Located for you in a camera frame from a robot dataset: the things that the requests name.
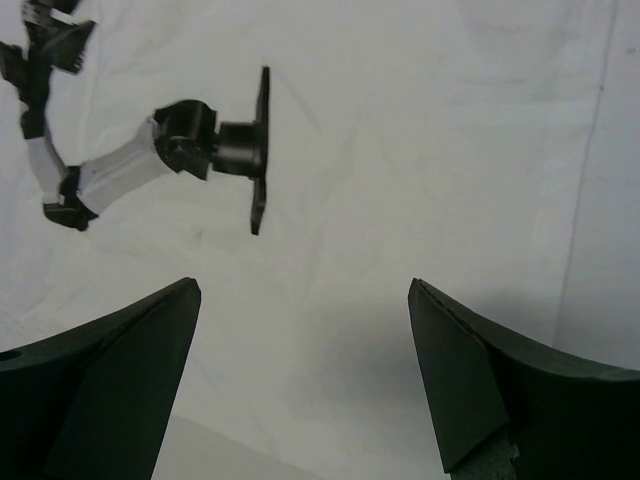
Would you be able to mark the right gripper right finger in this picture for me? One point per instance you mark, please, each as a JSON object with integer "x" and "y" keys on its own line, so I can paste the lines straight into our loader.
{"x": 504, "y": 406}

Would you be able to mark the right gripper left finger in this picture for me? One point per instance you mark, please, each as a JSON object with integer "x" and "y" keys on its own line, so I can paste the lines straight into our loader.
{"x": 94, "y": 402}

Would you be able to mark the white printed t shirt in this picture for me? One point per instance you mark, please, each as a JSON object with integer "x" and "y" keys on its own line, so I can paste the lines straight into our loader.
{"x": 490, "y": 148}

